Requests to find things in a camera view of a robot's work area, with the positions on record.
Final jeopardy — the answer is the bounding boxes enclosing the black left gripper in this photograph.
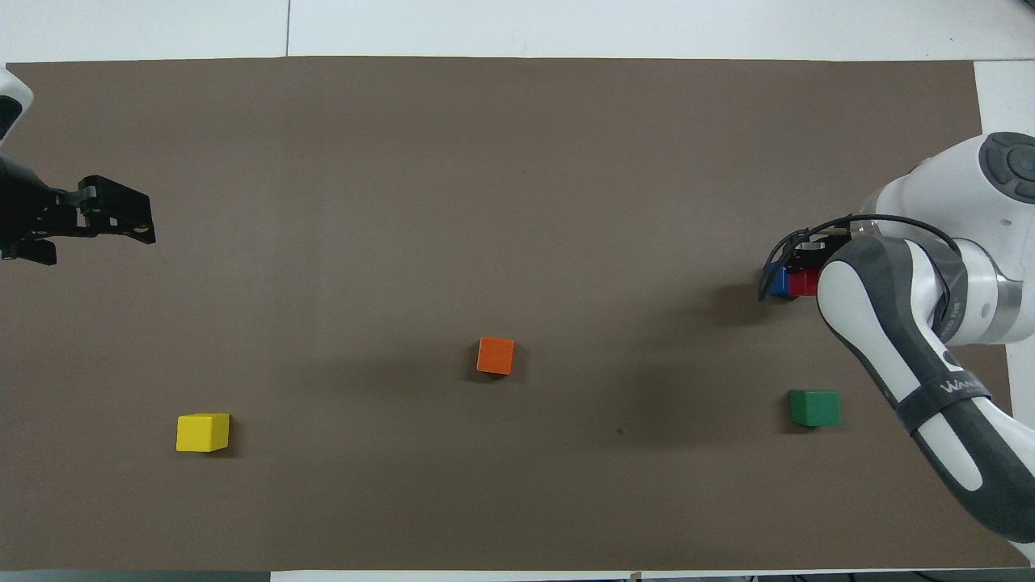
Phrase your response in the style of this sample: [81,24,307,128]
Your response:
[0,153,158,267]

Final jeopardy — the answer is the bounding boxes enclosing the green wooden block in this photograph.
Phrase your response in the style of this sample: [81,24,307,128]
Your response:
[789,390,842,428]

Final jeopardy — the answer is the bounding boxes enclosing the yellow wooden block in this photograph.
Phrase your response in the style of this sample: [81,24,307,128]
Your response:
[175,413,231,453]

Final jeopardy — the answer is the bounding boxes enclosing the right arm gripper cable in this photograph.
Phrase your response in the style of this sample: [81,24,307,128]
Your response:
[758,213,965,304]

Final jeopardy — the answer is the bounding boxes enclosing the orange wooden block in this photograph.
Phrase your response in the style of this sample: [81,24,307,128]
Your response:
[476,336,516,377]

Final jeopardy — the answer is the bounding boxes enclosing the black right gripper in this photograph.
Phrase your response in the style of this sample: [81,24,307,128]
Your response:
[789,230,853,273]

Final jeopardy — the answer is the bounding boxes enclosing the brown table mat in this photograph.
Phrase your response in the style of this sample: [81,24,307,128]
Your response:
[0,57,1032,572]

